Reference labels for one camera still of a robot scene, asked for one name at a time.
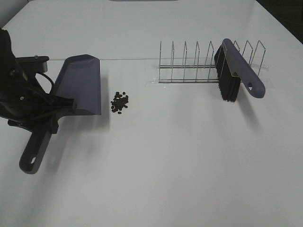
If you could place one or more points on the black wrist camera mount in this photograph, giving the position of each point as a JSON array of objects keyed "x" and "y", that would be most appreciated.
[{"x": 33, "y": 64}]

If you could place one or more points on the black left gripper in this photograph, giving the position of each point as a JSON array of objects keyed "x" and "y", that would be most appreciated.
[{"x": 26, "y": 105}]

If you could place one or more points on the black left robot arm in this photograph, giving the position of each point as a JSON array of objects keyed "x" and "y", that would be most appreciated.
[{"x": 11, "y": 70}]

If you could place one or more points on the metal wire dish rack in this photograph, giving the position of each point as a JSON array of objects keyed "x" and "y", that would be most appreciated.
[{"x": 200, "y": 67}]

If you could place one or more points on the pile of coffee beans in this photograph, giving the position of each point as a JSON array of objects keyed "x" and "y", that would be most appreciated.
[{"x": 119, "y": 102}]

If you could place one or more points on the grey plastic dustpan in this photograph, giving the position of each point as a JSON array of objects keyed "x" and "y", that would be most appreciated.
[{"x": 79, "y": 79}]

